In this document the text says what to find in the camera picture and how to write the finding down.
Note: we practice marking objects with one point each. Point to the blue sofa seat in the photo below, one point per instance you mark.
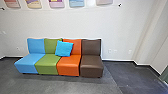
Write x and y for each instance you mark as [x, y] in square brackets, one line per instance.
[30, 60]

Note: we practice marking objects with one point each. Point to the green sofa seat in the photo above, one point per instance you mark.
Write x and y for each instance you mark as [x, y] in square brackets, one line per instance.
[48, 61]

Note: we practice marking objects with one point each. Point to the pink red wall poster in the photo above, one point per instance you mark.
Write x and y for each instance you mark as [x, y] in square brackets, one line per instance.
[12, 3]

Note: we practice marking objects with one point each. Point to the light blue wall poster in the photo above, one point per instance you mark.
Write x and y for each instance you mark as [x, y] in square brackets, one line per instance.
[76, 2]

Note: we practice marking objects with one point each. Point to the yellow wall poster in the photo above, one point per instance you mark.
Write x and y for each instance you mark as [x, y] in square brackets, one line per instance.
[33, 3]

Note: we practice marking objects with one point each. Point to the small dark wall sensor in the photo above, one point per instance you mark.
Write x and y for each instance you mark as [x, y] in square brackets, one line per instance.
[120, 5]

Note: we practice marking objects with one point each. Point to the brown sofa seat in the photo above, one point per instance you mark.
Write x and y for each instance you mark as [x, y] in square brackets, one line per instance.
[91, 61]

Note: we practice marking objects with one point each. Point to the purple wall poster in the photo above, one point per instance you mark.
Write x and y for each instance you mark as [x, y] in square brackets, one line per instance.
[56, 3]

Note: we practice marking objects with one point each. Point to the beige pink wall poster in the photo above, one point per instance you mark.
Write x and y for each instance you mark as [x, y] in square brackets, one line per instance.
[104, 1]

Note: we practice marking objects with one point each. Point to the blue square cushion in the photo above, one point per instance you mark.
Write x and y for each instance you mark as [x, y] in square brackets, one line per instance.
[64, 48]

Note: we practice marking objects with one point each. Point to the orange sofa seat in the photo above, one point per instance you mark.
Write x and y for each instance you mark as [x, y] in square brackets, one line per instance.
[70, 63]

